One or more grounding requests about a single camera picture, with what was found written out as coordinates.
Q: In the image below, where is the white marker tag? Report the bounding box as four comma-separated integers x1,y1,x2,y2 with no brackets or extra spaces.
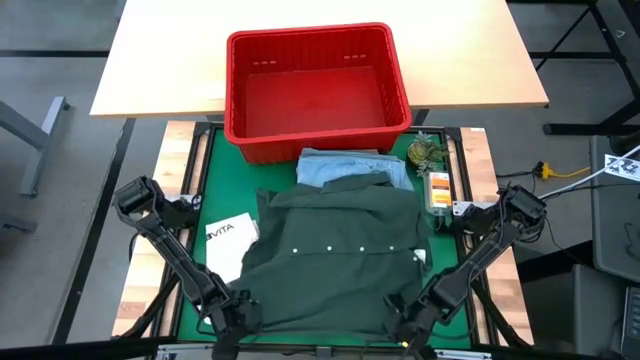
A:
603,153,640,182

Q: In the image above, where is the black keyboard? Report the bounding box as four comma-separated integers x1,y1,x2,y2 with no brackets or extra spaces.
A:
619,285,640,359

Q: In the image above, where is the small artificial potted plant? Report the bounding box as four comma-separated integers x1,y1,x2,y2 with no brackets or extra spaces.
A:
406,130,450,177

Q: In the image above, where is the pale blue denim garment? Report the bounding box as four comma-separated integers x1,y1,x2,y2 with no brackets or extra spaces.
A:
295,148,416,192

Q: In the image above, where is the light wood table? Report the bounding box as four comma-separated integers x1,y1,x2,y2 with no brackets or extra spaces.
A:
89,0,550,120

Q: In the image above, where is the dark green garment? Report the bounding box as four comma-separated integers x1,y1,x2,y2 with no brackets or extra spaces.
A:
227,172,436,337

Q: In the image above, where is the orange and white card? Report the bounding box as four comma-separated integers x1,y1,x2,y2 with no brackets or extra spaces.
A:
423,170,454,217

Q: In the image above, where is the cream canvas tote bag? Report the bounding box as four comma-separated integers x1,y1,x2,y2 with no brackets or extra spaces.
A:
204,212,261,285

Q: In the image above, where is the white cable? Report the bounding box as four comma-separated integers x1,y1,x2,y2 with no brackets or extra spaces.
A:
537,143,640,201

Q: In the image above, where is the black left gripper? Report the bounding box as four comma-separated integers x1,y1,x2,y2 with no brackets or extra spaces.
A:
212,288,264,360

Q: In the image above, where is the grey cabinet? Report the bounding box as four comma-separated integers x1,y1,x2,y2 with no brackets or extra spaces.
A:
589,134,640,284

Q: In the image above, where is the silver frame bracket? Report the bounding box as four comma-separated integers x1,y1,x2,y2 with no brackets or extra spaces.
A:
155,343,201,360
433,348,492,360

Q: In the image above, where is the black metal stand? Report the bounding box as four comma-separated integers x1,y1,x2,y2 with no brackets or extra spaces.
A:
529,0,640,136

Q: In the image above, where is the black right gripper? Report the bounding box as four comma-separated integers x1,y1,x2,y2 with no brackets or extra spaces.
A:
383,294,451,360

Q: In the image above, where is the red plastic laundry bin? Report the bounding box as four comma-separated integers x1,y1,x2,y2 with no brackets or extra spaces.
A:
224,21,414,165

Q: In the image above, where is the green table mat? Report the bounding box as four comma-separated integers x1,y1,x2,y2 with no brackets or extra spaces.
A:
178,128,472,350

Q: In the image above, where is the grey box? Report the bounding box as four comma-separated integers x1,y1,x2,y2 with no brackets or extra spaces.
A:
519,263,626,356

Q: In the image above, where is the black cable bundle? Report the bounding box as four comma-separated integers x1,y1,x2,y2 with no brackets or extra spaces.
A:
494,169,551,246

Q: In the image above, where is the black aluminium table frame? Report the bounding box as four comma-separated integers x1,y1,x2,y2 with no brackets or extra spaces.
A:
112,121,534,360

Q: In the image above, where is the grey metal stand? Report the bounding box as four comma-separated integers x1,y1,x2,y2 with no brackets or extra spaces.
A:
0,96,71,199

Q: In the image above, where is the yellow floor cable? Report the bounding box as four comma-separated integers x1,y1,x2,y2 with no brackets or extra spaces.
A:
534,160,591,180

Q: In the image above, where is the black diagonal strut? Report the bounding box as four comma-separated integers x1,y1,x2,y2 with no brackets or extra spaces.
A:
469,279,532,349
119,272,184,339

